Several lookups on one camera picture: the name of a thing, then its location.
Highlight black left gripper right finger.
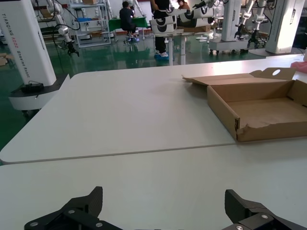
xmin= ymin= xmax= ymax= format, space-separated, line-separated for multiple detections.
xmin=222 ymin=189 xmax=307 ymax=230

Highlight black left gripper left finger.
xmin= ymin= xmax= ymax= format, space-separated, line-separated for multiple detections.
xmin=24 ymin=186 xmax=107 ymax=230

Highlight black device on robot base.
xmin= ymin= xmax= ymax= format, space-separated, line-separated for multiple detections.
xmin=21 ymin=81 xmax=44 ymax=93

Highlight open cardboard box torn corner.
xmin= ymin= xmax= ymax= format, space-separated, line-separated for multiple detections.
xmin=181 ymin=67 xmax=307 ymax=142

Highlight pink foam pad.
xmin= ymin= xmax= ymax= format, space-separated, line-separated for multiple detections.
xmin=290 ymin=61 xmax=307 ymax=71

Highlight white Tianqing robot column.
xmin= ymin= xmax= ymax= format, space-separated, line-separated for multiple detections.
xmin=0 ymin=0 xmax=70 ymax=113

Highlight white leg work table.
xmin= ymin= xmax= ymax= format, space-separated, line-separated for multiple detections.
xmin=150 ymin=30 xmax=214 ymax=66

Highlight metal shelf rack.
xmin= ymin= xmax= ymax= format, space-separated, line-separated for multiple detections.
xmin=69 ymin=0 xmax=112 ymax=48

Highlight standing person blue shoe covers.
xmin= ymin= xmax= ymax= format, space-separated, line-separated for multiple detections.
xmin=150 ymin=0 xmax=171 ymax=60

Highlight green table cloth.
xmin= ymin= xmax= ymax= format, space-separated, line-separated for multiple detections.
xmin=108 ymin=16 xmax=147 ymax=31

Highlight white robot with black grippers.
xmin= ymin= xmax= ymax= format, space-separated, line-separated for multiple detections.
xmin=208 ymin=0 xmax=267 ymax=55

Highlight brown carton on work table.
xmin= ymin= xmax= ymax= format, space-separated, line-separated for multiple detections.
xmin=183 ymin=25 xmax=212 ymax=33

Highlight seated person in black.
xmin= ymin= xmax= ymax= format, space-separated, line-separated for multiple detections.
xmin=119 ymin=1 xmax=139 ymax=36

